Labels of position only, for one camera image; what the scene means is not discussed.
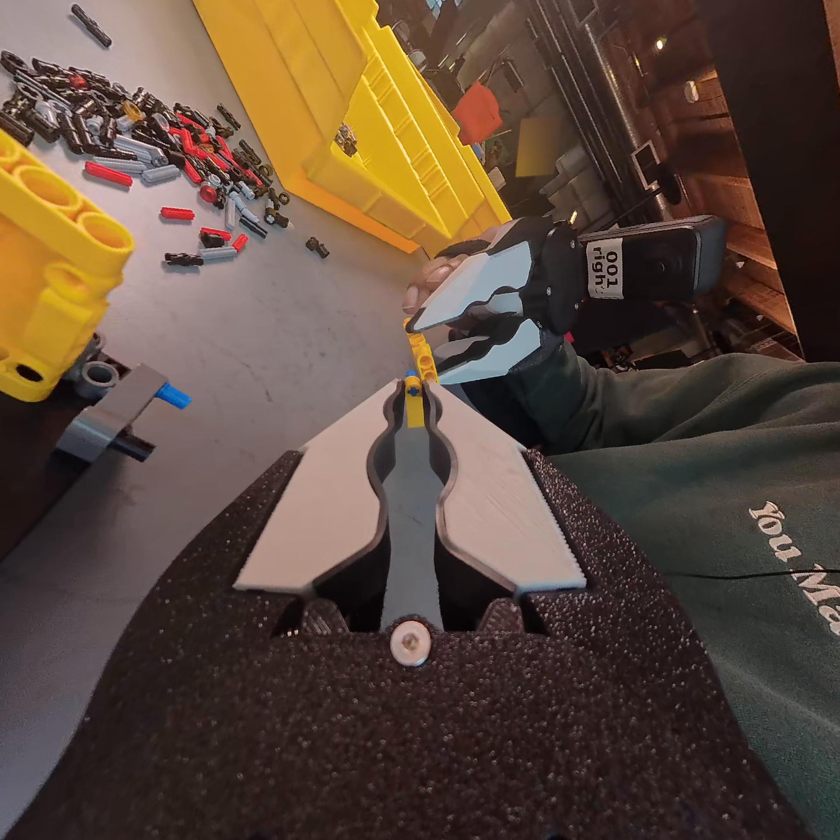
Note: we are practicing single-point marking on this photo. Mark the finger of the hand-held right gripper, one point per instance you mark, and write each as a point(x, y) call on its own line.
point(499, 354)
point(472, 282)

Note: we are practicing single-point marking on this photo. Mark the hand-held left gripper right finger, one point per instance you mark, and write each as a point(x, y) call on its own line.
point(505, 518)

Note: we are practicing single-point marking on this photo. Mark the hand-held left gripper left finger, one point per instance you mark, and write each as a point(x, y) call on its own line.
point(315, 518)

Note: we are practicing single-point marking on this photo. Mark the yellow lego curved panel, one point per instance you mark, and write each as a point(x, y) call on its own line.
point(424, 358)

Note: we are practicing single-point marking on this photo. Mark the small yellow lego connector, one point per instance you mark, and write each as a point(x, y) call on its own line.
point(415, 410)

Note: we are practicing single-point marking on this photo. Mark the heap of mixed lego parts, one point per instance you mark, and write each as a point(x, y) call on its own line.
point(346, 139)

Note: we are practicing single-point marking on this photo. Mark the yellow storage bin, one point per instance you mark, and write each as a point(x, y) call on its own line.
point(459, 177)
point(275, 79)

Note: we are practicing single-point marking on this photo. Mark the yellow grey lego build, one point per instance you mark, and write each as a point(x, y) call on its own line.
point(46, 262)

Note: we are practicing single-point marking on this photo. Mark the person's right forearm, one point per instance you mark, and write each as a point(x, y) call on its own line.
point(623, 407)

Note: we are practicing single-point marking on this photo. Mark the pile of lego pins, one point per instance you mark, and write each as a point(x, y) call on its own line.
point(131, 144)

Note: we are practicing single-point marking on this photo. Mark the person's right hand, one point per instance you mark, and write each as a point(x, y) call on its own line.
point(423, 282)

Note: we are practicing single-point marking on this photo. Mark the orange container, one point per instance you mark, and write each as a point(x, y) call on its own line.
point(478, 115)

